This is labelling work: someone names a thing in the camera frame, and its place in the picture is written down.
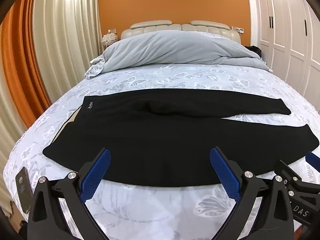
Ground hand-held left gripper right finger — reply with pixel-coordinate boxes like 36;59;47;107
209;146;294;240

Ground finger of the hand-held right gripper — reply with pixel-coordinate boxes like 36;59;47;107
305;151;320;170
274;159;304;188

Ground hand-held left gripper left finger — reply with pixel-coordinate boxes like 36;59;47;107
27;148;112;240

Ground black pants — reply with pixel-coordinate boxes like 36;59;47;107
42;88;320;188

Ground cream curtain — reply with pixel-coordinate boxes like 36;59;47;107
32;0;104;108
0;72;38;160

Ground bed with butterfly sheet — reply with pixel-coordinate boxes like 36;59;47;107
2;64;320;240

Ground dark cloth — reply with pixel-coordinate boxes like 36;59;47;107
246;45;263;58

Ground white wardrobe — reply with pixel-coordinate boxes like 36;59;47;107
246;0;320;98

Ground white flower decoration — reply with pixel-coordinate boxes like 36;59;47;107
101;32;118;46

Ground grey duvet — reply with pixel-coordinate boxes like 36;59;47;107
84;29;273;80

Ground orange curtain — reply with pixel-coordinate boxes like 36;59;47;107
0;0;54;110

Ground cream padded headboard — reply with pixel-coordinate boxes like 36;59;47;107
121;20;242;47

